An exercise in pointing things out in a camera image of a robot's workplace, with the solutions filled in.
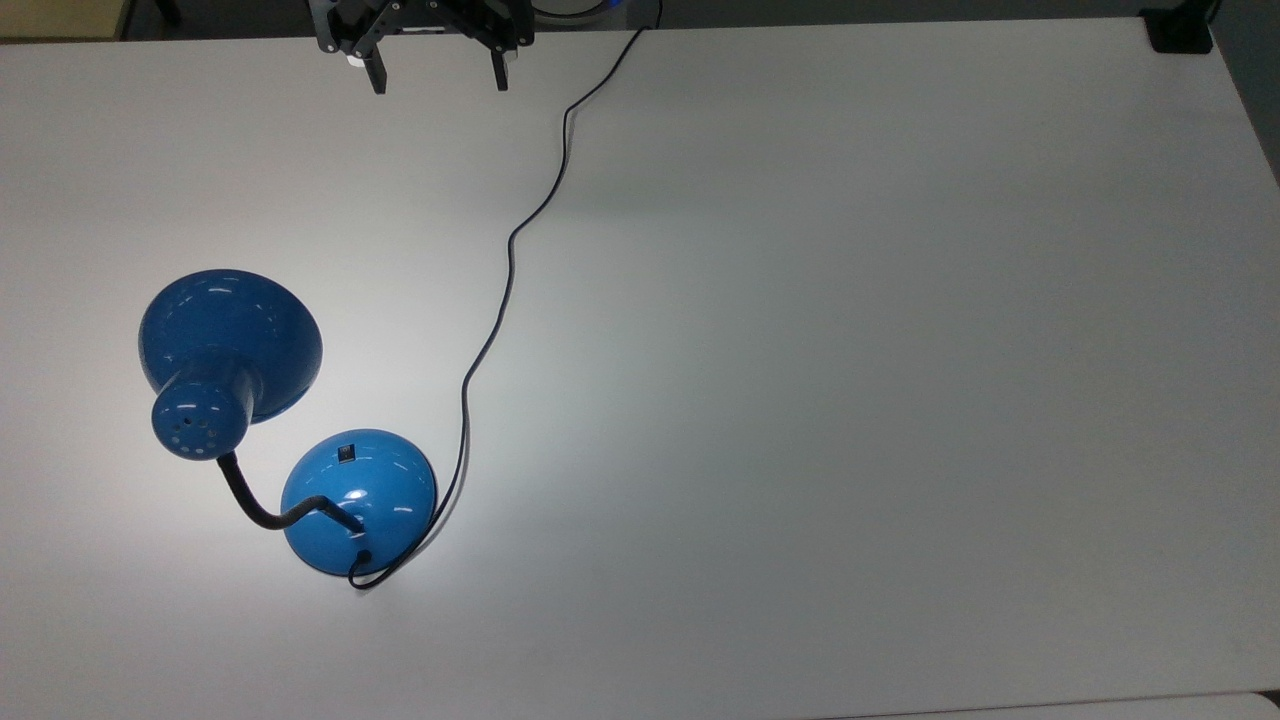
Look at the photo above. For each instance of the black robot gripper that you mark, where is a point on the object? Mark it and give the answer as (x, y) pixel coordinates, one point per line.
(430, 12)

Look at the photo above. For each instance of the blue gooseneck desk lamp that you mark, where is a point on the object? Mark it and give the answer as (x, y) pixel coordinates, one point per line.
(230, 340)

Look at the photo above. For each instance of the black chair leg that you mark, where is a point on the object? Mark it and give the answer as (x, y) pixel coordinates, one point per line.
(168, 10)

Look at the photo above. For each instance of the beige cabinet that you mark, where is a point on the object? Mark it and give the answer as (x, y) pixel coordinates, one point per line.
(60, 18)

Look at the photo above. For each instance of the black table corner clamp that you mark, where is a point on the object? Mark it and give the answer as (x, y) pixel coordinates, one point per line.
(1180, 32)

